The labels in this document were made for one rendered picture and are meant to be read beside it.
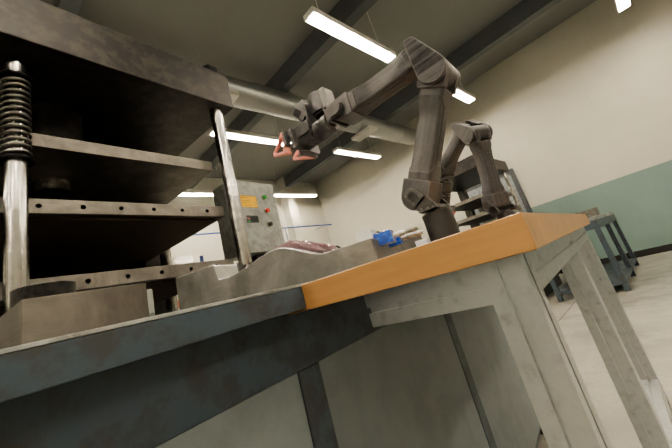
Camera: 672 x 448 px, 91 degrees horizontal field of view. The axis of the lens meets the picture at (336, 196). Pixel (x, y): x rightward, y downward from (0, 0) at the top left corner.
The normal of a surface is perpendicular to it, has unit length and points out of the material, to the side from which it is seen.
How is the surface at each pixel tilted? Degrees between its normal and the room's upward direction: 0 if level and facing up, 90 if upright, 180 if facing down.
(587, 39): 90
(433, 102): 101
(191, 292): 90
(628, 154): 90
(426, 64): 90
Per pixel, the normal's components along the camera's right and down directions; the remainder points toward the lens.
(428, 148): -0.59, -0.05
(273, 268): -0.34, -0.17
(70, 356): 0.76, -0.37
